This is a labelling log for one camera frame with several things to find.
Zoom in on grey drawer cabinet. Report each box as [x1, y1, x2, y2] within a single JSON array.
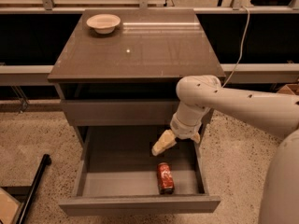
[[47, 8, 227, 147]]

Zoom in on closed grey top drawer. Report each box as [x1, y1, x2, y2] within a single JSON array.
[[61, 100, 178, 126]]

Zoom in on black pole on floor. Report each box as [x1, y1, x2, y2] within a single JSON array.
[[16, 154, 51, 224]]

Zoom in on open grey middle drawer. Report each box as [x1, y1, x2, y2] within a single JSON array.
[[59, 126, 221, 216]]

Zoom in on cardboard box at right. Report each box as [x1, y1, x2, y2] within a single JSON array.
[[278, 84, 299, 95]]

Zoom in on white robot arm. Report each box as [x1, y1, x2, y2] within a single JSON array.
[[151, 76, 299, 224]]

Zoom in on wooden board bottom left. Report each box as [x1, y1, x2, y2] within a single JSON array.
[[0, 188, 20, 224]]

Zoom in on white paper bowl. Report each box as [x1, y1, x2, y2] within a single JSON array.
[[86, 14, 121, 35]]

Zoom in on red coke can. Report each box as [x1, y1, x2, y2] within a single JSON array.
[[157, 162, 175, 194]]

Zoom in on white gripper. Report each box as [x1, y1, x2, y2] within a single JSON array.
[[151, 114, 202, 156]]

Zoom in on white cable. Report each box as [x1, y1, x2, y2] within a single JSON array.
[[221, 6, 251, 88]]

